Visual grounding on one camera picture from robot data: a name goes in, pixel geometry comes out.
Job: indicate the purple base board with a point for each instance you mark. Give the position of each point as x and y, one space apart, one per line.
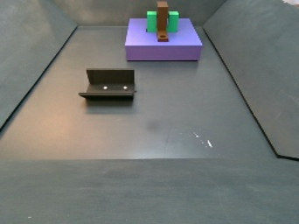
143 47

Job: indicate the green block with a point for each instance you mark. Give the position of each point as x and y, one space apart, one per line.
172 21

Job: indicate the brown upright block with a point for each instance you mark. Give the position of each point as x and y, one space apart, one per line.
161 16

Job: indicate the black angle bracket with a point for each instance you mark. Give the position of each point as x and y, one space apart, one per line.
109 83

